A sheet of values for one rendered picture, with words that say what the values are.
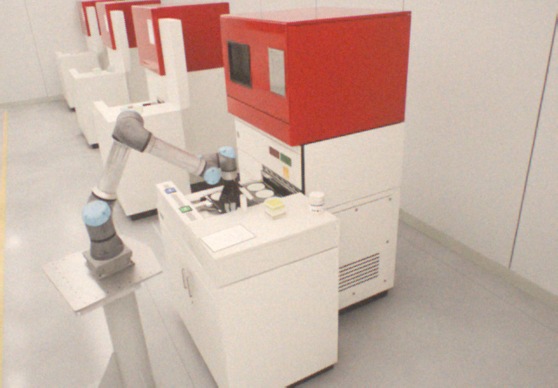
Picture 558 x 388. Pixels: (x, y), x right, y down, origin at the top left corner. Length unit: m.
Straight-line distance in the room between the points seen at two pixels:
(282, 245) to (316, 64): 0.87
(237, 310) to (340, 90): 1.18
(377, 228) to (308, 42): 1.23
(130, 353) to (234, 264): 0.81
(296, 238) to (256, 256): 0.20
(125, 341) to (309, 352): 0.91
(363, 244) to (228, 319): 1.08
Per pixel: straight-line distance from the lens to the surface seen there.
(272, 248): 2.01
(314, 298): 2.30
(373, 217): 2.80
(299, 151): 2.32
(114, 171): 2.16
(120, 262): 2.20
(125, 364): 2.56
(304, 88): 2.25
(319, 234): 2.11
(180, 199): 2.45
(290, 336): 2.36
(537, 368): 3.03
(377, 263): 3.00
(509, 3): 3.21
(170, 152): 2.00
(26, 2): 9.98
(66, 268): 2.34
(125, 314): 2.36
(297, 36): 2.19
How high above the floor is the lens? 1.99
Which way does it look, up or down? 24 degrees down
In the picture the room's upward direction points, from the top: 3 degrees counter-clockwise
